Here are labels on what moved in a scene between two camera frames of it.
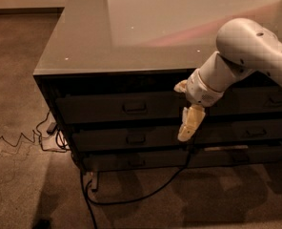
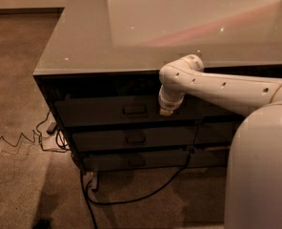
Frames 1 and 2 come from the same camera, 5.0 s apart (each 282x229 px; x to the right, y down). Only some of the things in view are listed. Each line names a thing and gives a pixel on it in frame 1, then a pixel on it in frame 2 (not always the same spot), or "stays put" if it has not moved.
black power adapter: [50, 128] stays put
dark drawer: [130, 137] stays put
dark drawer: [106, 161] stays put
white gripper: [200, 92] → [169, 106]
